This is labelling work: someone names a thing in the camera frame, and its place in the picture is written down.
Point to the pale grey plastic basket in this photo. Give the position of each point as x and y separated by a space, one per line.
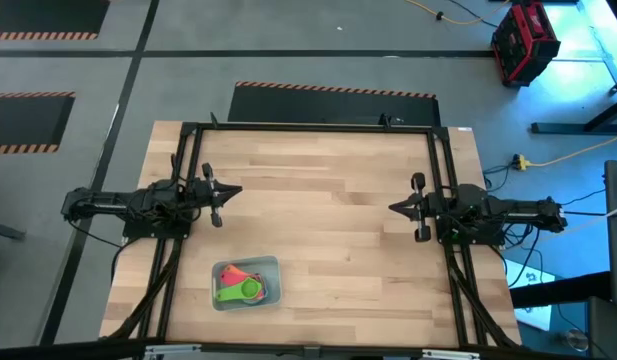
273 267

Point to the round metal can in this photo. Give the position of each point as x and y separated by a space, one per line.
574 340

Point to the black mat with hazard stripe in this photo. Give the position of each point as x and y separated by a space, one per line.
333 107
23 120
43 15

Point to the black bar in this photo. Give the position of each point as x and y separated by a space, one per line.
558 292

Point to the grey chair leg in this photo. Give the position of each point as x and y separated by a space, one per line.
5 231

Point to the green measuring cup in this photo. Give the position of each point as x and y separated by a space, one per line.
250 289

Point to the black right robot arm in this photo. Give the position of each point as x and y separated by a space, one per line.
518 212

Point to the yellow plug block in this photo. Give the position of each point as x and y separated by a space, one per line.
521 161

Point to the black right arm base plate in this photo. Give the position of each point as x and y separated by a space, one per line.
483 237

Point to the red and black toolbox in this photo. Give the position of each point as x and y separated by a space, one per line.
525 42

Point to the black desk leg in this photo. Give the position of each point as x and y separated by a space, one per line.
578 128

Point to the orange measuring cup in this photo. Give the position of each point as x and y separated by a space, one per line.
229 269

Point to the black aluminium table frame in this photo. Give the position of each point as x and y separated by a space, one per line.
313 127

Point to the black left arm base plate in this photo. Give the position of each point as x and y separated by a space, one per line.
153 230

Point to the pink measuring cup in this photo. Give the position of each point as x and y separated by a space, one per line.
239 278

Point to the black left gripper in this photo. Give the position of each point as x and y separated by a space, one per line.
200 197

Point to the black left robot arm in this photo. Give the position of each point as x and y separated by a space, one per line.
118 202

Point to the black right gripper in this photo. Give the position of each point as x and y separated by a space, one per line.
435 207

